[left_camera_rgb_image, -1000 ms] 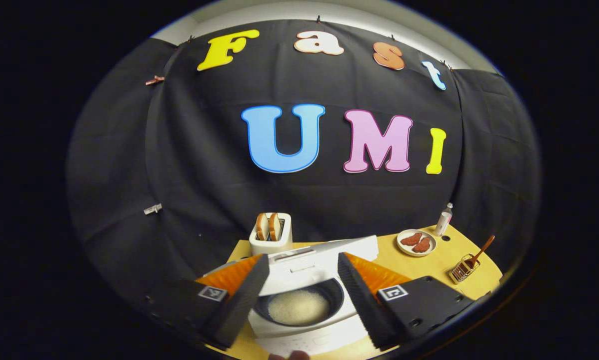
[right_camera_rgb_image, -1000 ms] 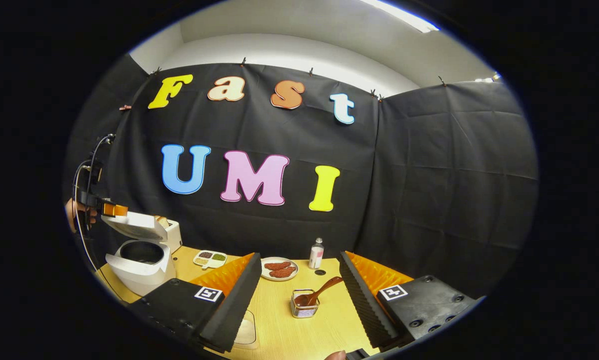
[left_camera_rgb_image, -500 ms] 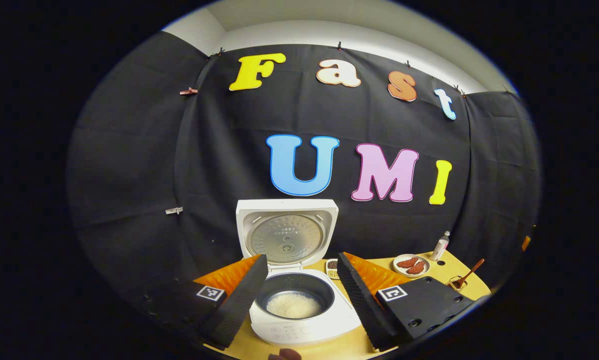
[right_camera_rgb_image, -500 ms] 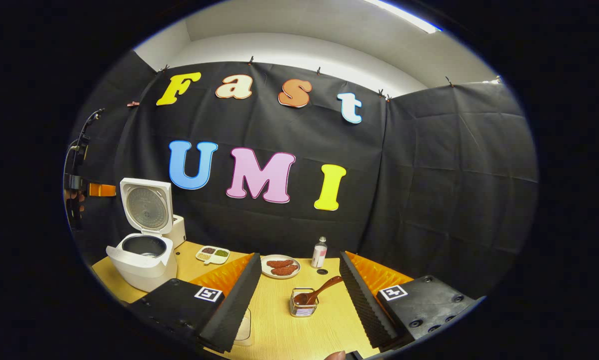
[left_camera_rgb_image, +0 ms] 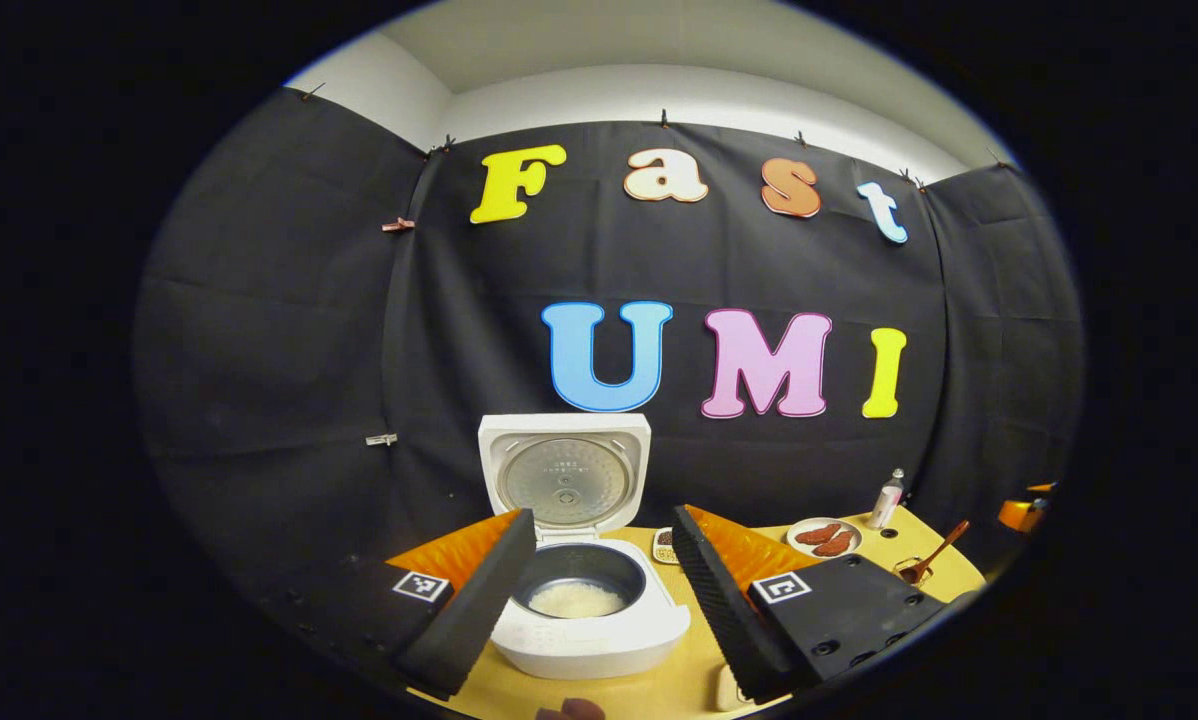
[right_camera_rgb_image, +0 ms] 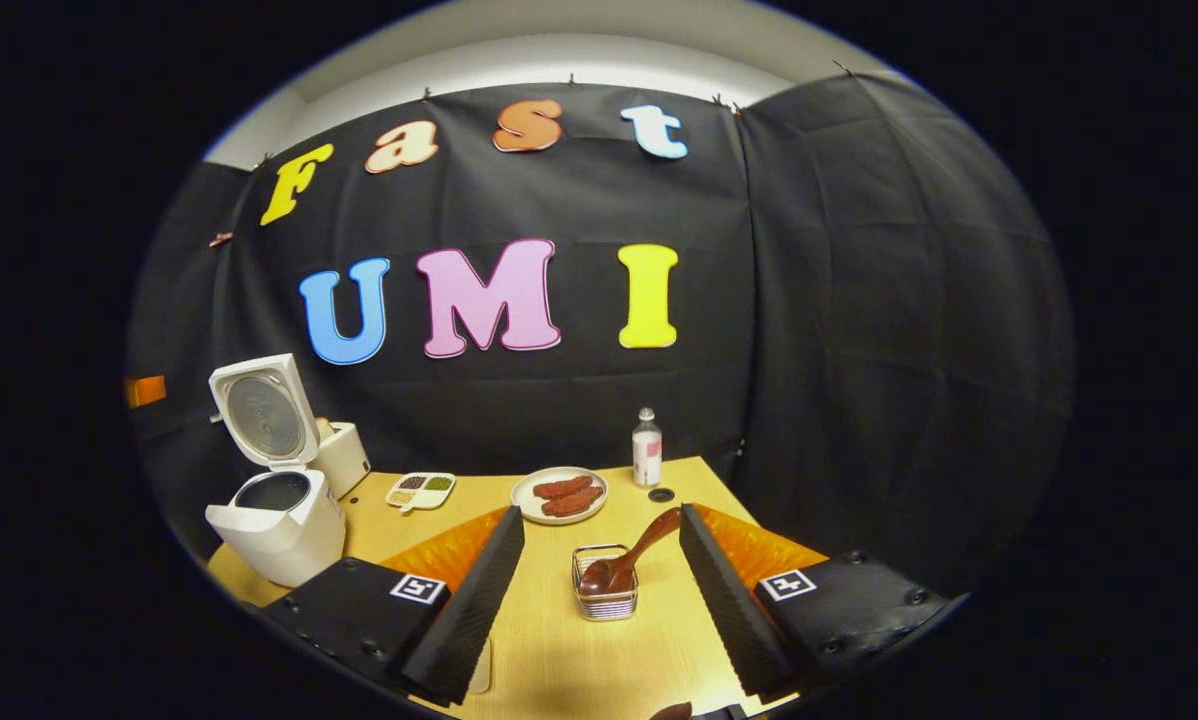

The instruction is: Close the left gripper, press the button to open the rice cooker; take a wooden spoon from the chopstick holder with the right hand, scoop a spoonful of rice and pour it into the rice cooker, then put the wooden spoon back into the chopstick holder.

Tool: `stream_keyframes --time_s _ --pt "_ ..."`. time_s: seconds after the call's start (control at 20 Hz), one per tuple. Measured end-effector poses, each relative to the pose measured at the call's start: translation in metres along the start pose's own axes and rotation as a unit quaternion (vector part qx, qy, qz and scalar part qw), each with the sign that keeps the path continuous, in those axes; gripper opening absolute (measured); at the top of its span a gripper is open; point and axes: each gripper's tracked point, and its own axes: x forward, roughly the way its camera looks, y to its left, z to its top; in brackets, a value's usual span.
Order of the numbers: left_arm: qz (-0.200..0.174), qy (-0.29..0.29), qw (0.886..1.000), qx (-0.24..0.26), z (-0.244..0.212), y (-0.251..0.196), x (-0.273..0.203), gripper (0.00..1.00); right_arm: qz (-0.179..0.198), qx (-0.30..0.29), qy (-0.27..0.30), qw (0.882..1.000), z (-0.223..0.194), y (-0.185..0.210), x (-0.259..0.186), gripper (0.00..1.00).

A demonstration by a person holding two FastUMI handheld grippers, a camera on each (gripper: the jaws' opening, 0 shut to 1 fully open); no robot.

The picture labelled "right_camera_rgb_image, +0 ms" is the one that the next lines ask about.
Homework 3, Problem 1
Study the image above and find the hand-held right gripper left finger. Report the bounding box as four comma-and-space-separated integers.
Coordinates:
259, 505, 526, 709

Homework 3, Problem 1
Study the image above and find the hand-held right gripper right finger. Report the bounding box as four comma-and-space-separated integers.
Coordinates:
678, 502, 961, 702

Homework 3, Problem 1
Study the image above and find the brown wooden spoon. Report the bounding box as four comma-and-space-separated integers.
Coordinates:
579, 507, 683, 598

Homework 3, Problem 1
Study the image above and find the metal wire chopstick holder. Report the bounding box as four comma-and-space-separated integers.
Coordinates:
571, 544, 641, 623

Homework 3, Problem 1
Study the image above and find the white rice cooker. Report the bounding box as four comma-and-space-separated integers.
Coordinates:
205, 353, 349, 590

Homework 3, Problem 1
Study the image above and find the white round plate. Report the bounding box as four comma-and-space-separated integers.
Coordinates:
510, 466, 610, 527

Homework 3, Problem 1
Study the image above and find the white divided grain dish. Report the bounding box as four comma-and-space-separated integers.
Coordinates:
385, 472, 458, 515

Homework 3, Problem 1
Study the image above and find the small clear bottle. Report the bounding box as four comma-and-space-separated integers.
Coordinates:
632, 407, 664, 489

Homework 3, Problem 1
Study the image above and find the white toaster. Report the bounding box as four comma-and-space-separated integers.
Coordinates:
314, 420, 373, 500

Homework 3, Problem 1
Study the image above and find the black backdrop cloth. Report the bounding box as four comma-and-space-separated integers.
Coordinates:
124, 72, 1077, 601

